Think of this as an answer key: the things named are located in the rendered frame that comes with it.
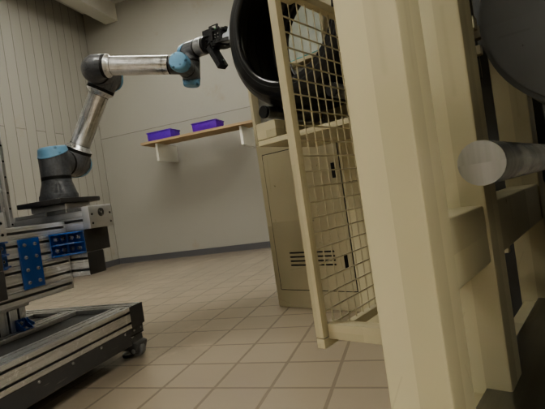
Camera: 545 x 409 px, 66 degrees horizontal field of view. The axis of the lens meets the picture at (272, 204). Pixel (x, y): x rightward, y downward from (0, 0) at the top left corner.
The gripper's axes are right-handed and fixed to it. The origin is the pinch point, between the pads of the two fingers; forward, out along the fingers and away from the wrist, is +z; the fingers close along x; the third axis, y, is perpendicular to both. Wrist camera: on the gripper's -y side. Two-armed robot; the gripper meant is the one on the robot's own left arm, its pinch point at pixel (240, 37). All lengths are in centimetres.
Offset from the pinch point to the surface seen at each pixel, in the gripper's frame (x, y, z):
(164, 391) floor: -45, -124, -6
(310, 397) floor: -29, -119, 43
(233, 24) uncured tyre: -11.5, 0.6, 7.3
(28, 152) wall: 77, -12, -416
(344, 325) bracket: -60, -81, 75
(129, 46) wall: 224, 133, -416
